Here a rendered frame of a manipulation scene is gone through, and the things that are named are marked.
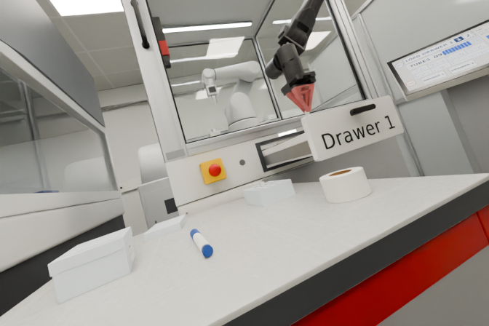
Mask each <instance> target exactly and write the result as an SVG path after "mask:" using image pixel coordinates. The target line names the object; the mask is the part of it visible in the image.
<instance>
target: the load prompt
mask: <svg viewBox="0 0 489 326"><path fill-rule="evenodd" d="M474 36H476V35H475V34H474V33H473V32H471V31H469V32H467V33H464V34H462V35H460V36H457V37H455V38H453V39H450V40H448V41H445V42H443V43H441V44H438V45H436V46H434V47H431V48H428V49H426V50H424V51H422V52H419V53H417V54H414V55H412V56H410V57H407V58H405V59H403V60H402V61H403V63H404V64H405V65H406V64H408V63H411V62H413V61H415V60H418V59H421V58H423V57H426V56H427V55H430V54H433V53H435V52H438V51H440V50H442V49H445V48H447V47H450V46H453V45H454V44H457V43H459V42H462V41H465V40H467V39H470V38H472V37H474Z"/></svg>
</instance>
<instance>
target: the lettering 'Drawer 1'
mask: <svg viewBox="0 0 489 326"><path fill-rule="evenodd" d="M385 118H388V120H389V123H390V125H391V121H390V119H389V116H385ZM378 123H380V122H377V123H375V126H376V128H377V131H378V132H379V129H378V125H377V124H378ZM368 126H371V127H372V129H368ZM392 128H395V126H392V125H391V127H390V128H389V129H392ZM366 130H367V133H368V134H369V135H374V134H375V132H374V133H373V134H371V133H369V130H374V127H373V125H371V124H368V125H367V126H366ZM353 132H354V134H355V135H356V137H357V139H359V132H360V134H361V135H362V137H363V138H364V137H365V134H364V129H363V127H362V133H361V131H360V129H359V128H357V134H358V136H357V134H356V132H355V131H354V130H353ZM345 133H349V135H347V136H346V137H345V141H346V142H347V143H350V142H351V141H353V138H352V136H351V133H350V132H349V131H345V132H344V133H343V134H345ZM325 135H329V136H330V137H331V138H332V139H333V144H332V145H331V147H327V144H326V142H325V138H324V136H325ZM339 135H341V133H339V134H337V135H336V137H337V139H338V143H339V145H341V142H340V140H339ZM348 136H350V137H351V140H350V141H348V140H347V139H346V138H347V137H348ZM322 139H323V141H324V144H325V148H326V150H327V149H329V148H332V147H333V146H334V145H335V140H334V137H333V136H332V135H331V134H330V133H326V134H323V135H322Z"/></svg>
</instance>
